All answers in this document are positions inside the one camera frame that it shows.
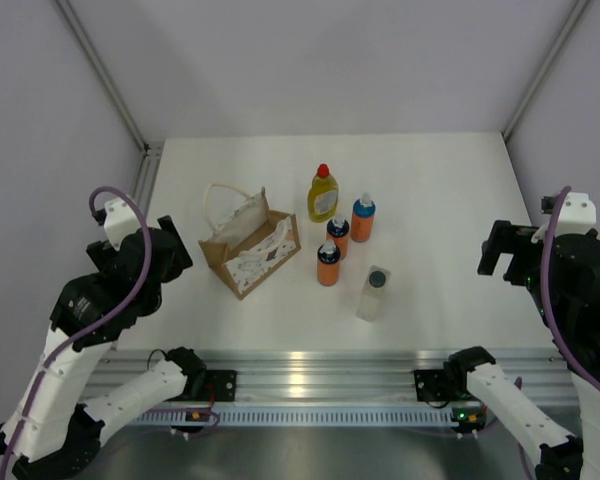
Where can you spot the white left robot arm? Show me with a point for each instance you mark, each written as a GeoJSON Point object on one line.
{"type": "Point", "coordinates": [54, 433]}

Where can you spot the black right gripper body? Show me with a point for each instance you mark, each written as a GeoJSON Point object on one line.
{"type": "Point", "coordinates": [559, 308]}

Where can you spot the white slotted cable duct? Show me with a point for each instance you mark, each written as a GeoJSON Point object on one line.
{"type": "Point", "coordinates": [377, 416]}

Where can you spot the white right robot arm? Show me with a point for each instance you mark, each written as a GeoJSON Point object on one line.
{"type": "Point", "coordinates": [552, 409]}

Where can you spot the clear bottle grey cap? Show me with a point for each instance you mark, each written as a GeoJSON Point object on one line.
{"type": "Point", "coordinates": [372, 293]}

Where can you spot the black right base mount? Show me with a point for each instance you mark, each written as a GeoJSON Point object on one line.
{"type": "Point", "coordinates": [432, 386]}

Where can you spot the orange bottle light blue top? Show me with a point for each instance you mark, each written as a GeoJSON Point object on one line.
{"type": "Point", "coordinates": [363, 213]}

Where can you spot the yellow dish soap bottle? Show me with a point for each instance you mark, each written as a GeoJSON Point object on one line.
{"type": "Point", "coordinates": [323, 195]}

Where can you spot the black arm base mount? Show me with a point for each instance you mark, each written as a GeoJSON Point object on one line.
{"type": "Point", "coordinates": [218, 386]}

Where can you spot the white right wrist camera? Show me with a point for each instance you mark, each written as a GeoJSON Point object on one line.
{"type": "Point", "coordinates": [577, 216]}

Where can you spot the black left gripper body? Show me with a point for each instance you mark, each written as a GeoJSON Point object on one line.
{"type": "Point", "coordinates": [179, 262]}

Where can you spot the orange bottle navy pump top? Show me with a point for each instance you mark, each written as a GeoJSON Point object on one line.
{"type": "Point", "coordinates": [328, 263]}

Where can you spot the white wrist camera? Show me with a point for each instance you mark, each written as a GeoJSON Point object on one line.
{"type": "Point", "coordinates": [119, 221]}
{"type": "Point", "coordinates": [577, 216]}

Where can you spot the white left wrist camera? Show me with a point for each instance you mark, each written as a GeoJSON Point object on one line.
{"type": "Point", "coordinates": [119, 221]}

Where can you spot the orange bottle dark blue top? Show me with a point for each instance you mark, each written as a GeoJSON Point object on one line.
{"type": "Point", "coordinates": [338, 229]}

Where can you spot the aluminium frame rail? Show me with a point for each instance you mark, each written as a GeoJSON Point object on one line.
{"type": "Point", "coordinates": [373, 377]}

